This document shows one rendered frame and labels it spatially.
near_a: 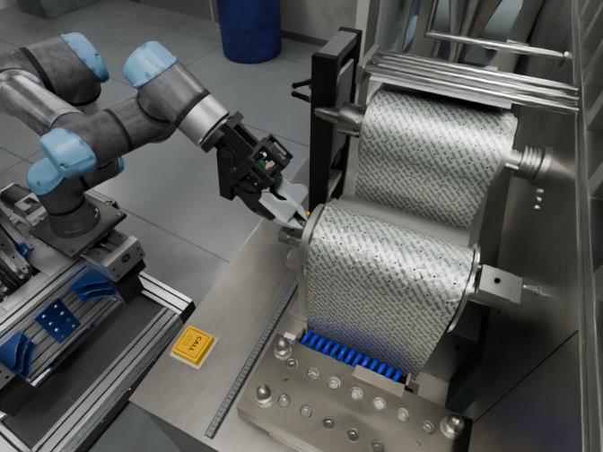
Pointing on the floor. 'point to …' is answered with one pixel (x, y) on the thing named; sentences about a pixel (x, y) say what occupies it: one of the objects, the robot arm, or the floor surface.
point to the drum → (249, 30)
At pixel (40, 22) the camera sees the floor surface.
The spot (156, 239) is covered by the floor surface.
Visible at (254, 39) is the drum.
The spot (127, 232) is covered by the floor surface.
